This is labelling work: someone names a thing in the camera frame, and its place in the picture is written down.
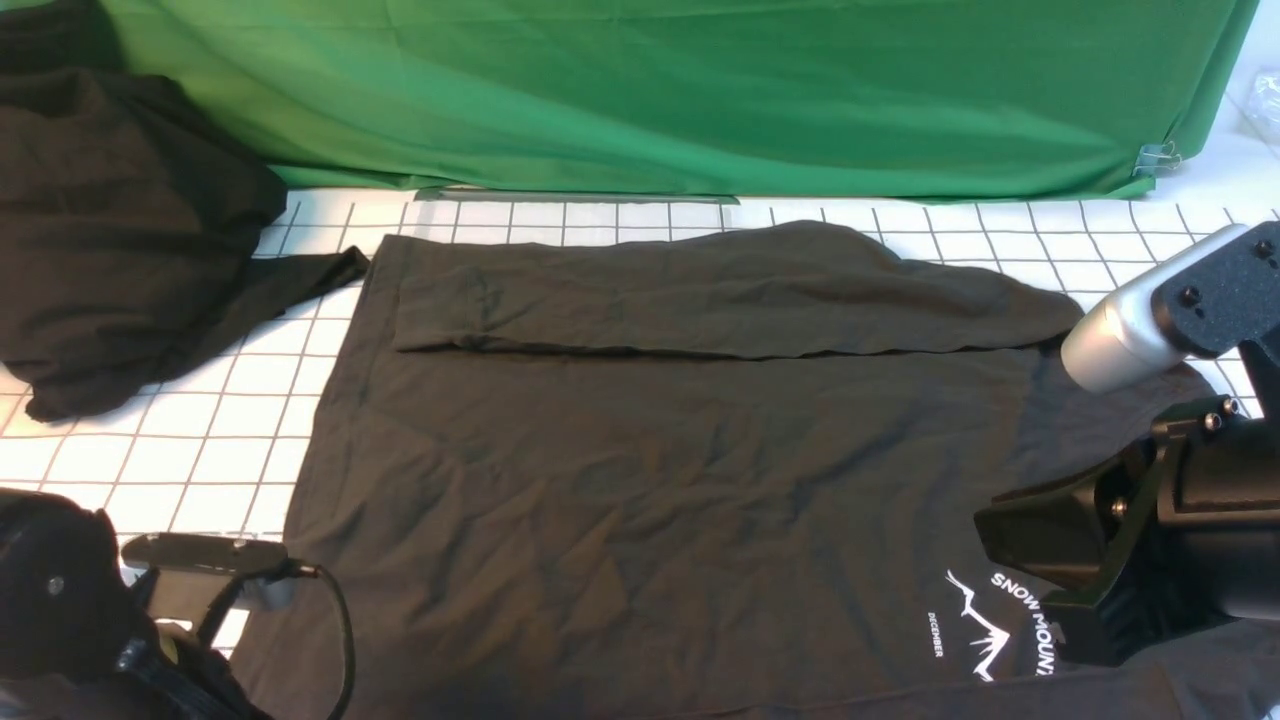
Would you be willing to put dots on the black garment pile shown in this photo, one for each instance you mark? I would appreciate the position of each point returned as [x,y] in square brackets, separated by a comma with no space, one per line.
[130,222]

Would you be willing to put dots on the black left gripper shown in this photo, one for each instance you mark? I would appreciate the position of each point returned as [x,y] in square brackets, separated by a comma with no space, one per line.
[170,675]

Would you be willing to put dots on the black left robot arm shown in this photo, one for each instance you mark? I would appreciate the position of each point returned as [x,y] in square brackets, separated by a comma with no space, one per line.
[94,629]

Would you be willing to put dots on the metal binder clip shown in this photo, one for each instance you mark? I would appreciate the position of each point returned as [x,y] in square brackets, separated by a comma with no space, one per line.
[1155,159]

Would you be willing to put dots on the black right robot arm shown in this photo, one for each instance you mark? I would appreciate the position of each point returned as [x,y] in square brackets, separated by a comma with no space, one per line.
[1223,505]

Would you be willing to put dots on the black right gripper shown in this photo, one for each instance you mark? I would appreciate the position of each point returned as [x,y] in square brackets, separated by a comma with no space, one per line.
[1120,583]

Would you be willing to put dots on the gray long-sleeve top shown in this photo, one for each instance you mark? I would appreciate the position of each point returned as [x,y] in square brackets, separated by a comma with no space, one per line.
[724,478]

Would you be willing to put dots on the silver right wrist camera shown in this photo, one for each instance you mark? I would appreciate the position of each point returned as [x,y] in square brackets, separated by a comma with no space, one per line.
[1219,294]

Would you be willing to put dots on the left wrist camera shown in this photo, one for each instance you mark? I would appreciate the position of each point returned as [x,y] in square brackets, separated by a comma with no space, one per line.
[251,574]

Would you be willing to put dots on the green backdrop cloth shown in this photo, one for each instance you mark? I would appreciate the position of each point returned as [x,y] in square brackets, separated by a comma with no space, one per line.
[929,100]

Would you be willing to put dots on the clear plastic bag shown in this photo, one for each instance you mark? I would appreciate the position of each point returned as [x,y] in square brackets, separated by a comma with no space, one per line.
[1262,103]

